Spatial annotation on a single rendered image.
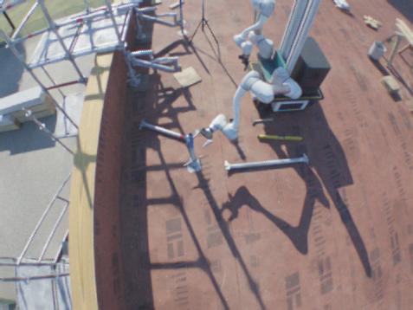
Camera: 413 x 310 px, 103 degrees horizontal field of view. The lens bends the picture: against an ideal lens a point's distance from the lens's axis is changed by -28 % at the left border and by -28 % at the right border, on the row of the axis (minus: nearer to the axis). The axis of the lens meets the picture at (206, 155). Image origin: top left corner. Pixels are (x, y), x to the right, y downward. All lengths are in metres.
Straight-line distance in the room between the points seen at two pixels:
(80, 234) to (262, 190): 1.92
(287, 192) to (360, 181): 1.13
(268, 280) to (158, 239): 1.26
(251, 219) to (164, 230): 0.95
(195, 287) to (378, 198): 2.61
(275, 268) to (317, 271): 0.52
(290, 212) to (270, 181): 0.43
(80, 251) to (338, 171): 2.99
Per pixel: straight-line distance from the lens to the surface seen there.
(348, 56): 4.82
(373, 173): 3.52
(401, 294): 3.83
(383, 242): 3.43
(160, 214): 2.55
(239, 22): 4.48
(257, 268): 2.56
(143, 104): 3.16
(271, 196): 2.66
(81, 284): 2.08
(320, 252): 2.83
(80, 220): 2.06
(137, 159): 2.78
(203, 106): 3.02
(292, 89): 2.46
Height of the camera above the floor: 2.48
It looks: 67 degrees down
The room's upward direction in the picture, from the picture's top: 2 degrees clockwise
